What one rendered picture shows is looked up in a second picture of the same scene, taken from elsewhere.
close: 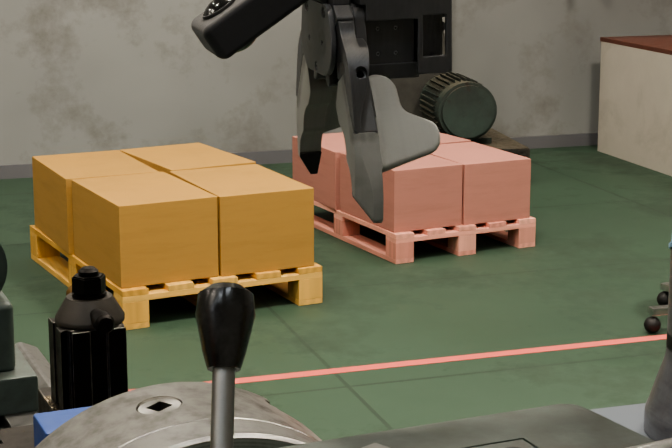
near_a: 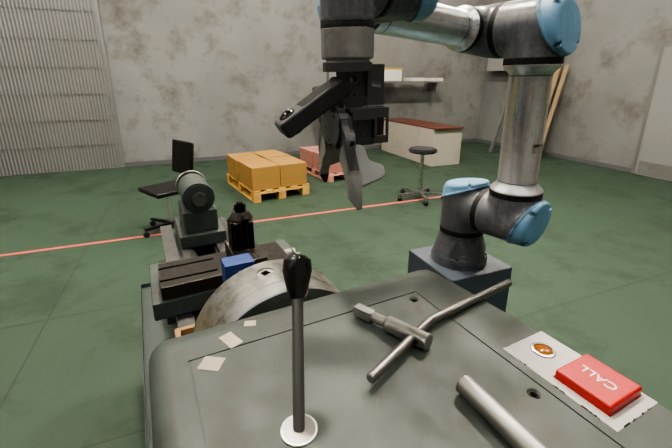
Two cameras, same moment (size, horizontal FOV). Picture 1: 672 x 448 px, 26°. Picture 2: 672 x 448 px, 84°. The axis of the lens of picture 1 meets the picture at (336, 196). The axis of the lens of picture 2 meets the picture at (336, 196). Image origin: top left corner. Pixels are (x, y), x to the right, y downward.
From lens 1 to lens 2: 0.38 m
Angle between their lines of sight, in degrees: 7
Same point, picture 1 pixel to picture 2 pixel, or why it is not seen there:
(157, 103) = (261, 138)
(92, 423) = (239, 280)
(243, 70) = not seen: hidden behind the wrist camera
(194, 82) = (271, 132)
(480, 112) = not seen: hidden behind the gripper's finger
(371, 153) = (357, 180)
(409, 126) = (372, 167)
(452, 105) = not seen: hidden behind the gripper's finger
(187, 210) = (271, 169)
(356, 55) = (349, 136)
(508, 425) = (407, 284)
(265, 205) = (293, 167)
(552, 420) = (423, 280)
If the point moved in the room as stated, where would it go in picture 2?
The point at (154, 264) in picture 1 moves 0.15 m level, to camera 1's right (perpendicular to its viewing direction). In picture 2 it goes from (262, 184) to (273, 184)
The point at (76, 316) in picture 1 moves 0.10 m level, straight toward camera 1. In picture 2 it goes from (236, 218) to (236, 229)
